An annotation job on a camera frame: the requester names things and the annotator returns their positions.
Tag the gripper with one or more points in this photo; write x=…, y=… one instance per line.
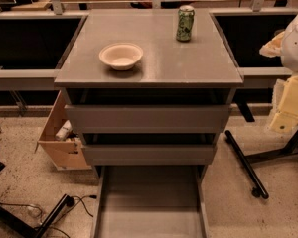
x=296, y=45

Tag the grey bottom drawer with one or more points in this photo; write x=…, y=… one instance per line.
x=150, y=202

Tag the grey drawer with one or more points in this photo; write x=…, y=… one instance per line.
x=146, y=118
x=150, y=202
x=149, y=149

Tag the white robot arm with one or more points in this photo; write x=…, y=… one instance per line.
x=285, y=46

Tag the grey drawer cabinet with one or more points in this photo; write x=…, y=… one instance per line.
x=198, y=72

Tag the grey middle drawer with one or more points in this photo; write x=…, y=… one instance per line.
x=149, y=149

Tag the grey top drawer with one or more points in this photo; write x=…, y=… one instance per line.
x=146, y=118

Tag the black stand base right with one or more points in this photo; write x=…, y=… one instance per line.
x=290, y=149

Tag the black stand base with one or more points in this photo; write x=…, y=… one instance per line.
x=290, y=149
x=28, y=220

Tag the green soda can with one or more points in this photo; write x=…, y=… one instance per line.
x=186, y=16

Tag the white paper bowl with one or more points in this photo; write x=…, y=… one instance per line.
x=121, y=56

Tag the white bottle in box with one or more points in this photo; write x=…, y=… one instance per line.
x=64, y=131

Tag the open cardboard box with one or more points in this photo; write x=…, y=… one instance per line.
x=64, y=154

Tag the black stand base left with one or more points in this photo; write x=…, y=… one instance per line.
x=28, y=220

